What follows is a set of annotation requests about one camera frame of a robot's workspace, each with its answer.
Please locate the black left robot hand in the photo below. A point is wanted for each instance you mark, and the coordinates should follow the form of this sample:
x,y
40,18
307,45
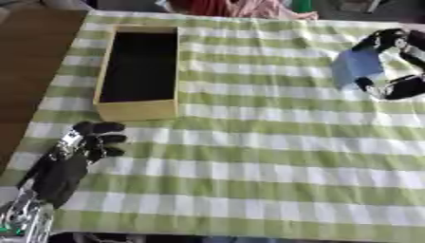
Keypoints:
x,y
61,172

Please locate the blue cube block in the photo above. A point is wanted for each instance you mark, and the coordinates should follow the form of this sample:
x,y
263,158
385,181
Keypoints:
x,y
357,66

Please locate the person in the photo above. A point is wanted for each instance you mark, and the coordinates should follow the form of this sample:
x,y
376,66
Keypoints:
x,y
243,8

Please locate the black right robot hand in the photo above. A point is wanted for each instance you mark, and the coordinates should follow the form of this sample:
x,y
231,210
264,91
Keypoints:
x,y
407,87

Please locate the tan cardboard box black inside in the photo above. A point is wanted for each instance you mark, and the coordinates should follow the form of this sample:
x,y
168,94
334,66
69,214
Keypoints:
x,y
138,66

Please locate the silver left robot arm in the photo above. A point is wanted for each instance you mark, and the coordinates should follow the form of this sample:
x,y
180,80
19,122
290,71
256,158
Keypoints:
x,y
25,218

